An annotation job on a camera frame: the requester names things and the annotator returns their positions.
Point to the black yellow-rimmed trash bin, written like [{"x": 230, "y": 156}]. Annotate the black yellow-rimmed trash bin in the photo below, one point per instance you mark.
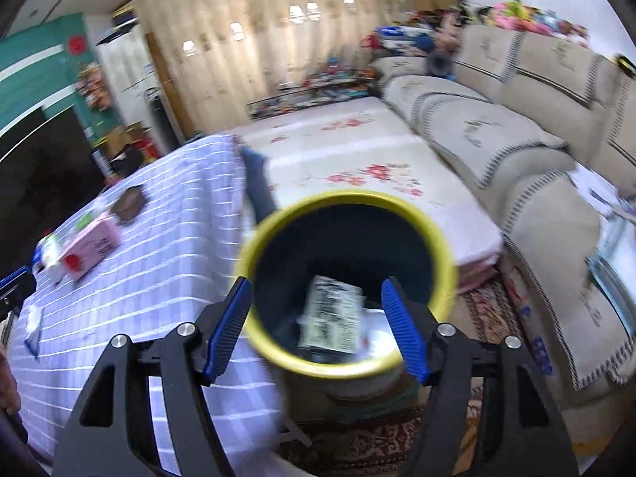
[{"x": 437, "y": 278}]

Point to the white round lid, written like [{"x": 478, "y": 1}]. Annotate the white round lid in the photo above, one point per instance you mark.
[{"x": 380, "y": 330}]

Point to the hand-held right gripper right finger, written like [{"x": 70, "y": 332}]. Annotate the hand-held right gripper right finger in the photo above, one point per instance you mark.
[{"x": 405, "y": 333}]

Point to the floral floor mattress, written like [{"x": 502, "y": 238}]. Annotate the floral floor mattress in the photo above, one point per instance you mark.
[{"x": 357, "y": 159}]

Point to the beige sofa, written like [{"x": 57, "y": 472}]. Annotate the beige sofa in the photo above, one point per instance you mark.
[{"x": 536, "y": 159}]

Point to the open cardboard box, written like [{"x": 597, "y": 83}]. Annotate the open cardboard box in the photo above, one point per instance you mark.
[{"x": 134, "y": 151}]

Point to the white standing air conditioner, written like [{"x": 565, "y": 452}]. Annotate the white standing air conditioner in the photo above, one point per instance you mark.
[{"x": 126, "y": 64}]

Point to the papers on sofa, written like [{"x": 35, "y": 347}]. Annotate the papers on sofa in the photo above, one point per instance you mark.
[{"x": 611, "y": 268}]

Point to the stack of round stools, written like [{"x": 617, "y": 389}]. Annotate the stack of round stools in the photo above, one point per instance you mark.
[{"x": 367, "y": 385}]

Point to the beige curtain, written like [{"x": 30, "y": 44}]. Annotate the beige curtain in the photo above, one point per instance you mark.
[{"x": 278, "y": 35}]

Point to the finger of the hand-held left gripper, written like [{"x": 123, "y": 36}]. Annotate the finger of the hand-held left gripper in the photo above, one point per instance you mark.
[{"x": 11, "y": 285}]

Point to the red round wall ornament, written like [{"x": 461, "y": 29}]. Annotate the red round wall ornament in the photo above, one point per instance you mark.
[{"x": 77, "y": 44}]

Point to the person's left hand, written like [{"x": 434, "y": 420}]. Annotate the person's left hand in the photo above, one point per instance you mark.
[{"x": 7, "y": 380}]

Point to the black tower fan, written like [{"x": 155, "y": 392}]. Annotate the black tower fan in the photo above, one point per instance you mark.
[{"x": 159, "y": 119}]

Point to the row of stuffed toys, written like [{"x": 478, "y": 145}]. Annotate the row of stuffed toys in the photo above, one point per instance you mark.
[{"x": 526, "y": 20}]

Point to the patterned rug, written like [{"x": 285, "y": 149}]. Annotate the patterned rug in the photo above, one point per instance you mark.
[{"x": 357, "y": 437}]

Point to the artificial flower wall decoration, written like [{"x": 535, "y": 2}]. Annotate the artificial flower wall decoration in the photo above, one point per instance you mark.
[{"x": 94, "y": 84}]

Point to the white carton with green label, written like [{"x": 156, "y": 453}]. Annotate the white carton with green label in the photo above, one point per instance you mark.
[{"x": 330, "y": 315}]

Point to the brown wallet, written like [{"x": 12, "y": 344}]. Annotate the brown wallet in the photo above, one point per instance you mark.
[{"x": 129, "y": 203}]

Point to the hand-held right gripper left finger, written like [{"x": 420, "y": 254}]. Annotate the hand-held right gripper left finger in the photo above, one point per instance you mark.
[{"x": 226, "y": 333}]

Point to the large black television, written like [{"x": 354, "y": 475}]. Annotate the large black television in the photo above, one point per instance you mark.
[{"x": 39, "y": 184}]

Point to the pink box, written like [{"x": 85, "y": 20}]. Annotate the pink box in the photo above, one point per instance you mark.
[{"x": 89, "y": 246}]

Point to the low glass shelf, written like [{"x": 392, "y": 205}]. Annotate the low glass shelf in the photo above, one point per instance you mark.
[{"x": 318, "y": 89}]

